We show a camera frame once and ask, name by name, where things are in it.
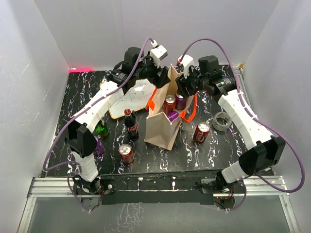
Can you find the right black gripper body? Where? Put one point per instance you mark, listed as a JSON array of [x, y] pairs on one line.
[[194, 82]]

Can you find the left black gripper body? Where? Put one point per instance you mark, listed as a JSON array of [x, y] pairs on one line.
[[149, 71]]

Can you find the purple can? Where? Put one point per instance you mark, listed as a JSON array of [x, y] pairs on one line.
[[180, 102], [172, 116], [99, 150]]

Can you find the red can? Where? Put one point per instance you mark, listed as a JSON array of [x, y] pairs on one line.
[[126, 153], [201, 132], [169, 104]]

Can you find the beige canvas bag orange handles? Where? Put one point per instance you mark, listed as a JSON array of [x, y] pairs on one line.
[[160, 130]]

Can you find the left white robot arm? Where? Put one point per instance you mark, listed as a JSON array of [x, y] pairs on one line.
[[79, 135]]

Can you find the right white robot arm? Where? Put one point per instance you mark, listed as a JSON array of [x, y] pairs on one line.
[[263, 148]]

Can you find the grey tape roll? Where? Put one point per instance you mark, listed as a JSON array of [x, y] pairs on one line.
[[222, 121]]

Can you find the dark cola glass bottle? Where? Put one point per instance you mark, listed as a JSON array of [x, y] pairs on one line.
[[131, 124]]

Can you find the green glass bottle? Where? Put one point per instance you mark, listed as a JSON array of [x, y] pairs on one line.
[[102, 129]]

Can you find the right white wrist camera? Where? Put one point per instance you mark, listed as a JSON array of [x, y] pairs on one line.
[[185, 62]]

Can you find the small whiteboard wooden frame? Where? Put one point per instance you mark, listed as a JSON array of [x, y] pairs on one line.
[[135, 99]]

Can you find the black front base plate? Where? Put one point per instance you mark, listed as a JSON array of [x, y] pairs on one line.
[[198, 186]]

